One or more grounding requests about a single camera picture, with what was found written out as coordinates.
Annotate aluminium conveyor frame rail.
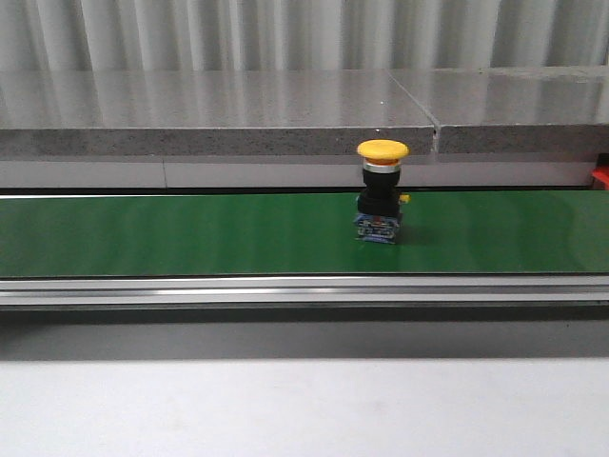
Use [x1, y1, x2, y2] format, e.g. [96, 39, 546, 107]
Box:
[1, 274, 608, 323]

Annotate grey stone counter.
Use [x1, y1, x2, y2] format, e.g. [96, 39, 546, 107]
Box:
[1, 67, 608, 190]

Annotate green conveyor belt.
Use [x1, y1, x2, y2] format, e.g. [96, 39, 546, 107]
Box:
[1, 190, 608, 278]

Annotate red plastic object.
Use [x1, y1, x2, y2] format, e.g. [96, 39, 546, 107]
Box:
[592, 153, 609, 190]

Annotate yellow mushroom push button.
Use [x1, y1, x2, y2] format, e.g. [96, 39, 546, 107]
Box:
[354, 139, 411, 245]

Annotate white pleated curtain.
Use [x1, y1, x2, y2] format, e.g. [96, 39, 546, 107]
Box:
[1, 1, 608, 70]

